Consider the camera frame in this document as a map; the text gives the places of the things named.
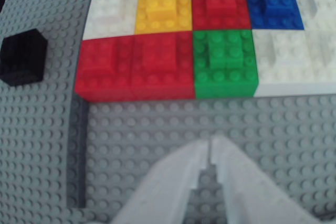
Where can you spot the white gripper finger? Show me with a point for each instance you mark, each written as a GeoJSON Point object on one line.
{"type": "Point", "coordinates": [249, 197]}
{"type": "Point", "coordinates": [162, 187]}

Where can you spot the black lego cube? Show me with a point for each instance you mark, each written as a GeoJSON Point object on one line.
{"type": "Point", "coordinates": [22, 58]}

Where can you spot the green lego cube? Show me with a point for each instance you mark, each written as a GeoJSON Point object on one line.
{"type": "Point", "coordinates": [225, 61]}

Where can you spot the white lego cube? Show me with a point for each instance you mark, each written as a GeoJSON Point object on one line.
{"type": "Point", "coordinates": [283, 58]}
{"type": "Point", "coordinates": [317, 9]}
{"type": "Point", "coordinates": [110, 15]}
{"type": "Point", "coordinates": [324, 56]}

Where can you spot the yellow lego cube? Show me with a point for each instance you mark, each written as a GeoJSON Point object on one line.
{"type": "Point", "coordinates": [162, 9]}

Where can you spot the blue lego cube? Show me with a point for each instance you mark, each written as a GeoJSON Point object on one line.
{"type": "Point", "coordinates": [275, 9]}

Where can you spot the grey studded lego baseplate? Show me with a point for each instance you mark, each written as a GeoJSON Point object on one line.
{"type": "Point", "coordinates": [157, 119]}

